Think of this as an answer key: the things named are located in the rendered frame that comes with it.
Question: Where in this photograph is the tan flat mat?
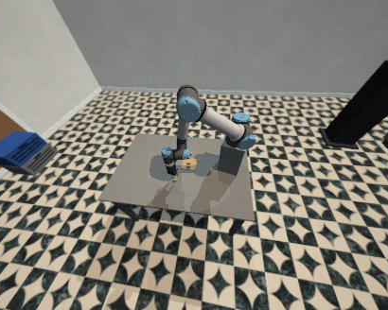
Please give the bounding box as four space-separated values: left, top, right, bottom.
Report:
181 158 198 170

